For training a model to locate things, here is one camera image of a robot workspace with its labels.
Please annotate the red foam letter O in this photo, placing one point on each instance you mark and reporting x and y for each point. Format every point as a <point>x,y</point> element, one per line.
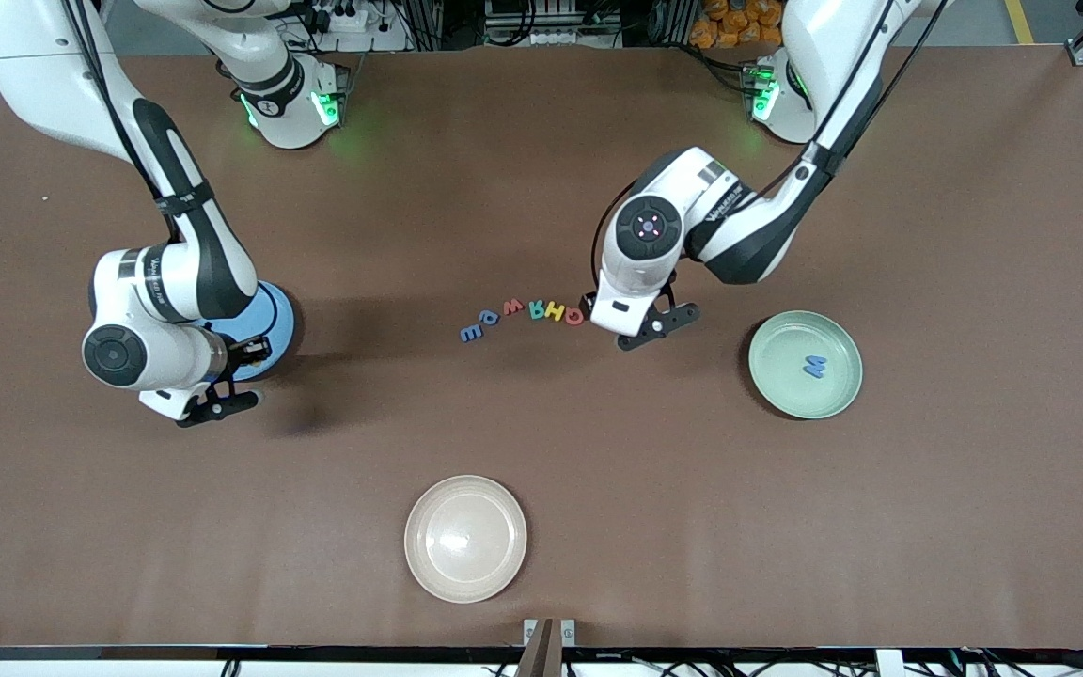
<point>574,317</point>

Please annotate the yellow foam letter H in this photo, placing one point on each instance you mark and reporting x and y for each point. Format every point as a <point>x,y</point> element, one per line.
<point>557,311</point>

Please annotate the teal foam letter R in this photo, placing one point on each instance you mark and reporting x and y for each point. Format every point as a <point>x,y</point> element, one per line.
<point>537,310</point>

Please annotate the pink foam letter w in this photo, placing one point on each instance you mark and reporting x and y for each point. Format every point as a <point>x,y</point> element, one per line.
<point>512,307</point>

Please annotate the blue foam letter a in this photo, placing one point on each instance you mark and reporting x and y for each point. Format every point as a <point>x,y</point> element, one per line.
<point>491,318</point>

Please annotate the blue foam lowercase m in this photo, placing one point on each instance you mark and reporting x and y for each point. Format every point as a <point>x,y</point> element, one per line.
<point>471,332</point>

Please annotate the blue foam capital M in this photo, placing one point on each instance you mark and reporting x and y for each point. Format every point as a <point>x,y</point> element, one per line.
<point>815,367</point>

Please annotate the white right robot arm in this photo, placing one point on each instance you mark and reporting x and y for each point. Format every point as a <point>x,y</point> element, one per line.
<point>43,85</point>

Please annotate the blue plate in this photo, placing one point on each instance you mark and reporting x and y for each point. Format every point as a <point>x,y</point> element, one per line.
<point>274,320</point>

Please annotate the light green plate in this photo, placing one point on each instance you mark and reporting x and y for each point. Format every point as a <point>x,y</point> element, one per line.
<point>786,376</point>

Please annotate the beige plate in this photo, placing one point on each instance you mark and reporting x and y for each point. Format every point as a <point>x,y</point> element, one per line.
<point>465,539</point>

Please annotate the black equipment rack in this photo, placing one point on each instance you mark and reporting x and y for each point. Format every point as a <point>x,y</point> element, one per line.
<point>551,19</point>

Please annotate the orange snack packet pile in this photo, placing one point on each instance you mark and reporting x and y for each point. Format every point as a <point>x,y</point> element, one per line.
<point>729,23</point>

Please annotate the white power strip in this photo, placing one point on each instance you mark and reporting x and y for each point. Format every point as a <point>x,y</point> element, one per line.
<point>344,17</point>

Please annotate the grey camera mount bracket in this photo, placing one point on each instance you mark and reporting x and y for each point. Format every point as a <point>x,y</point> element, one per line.
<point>546,635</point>

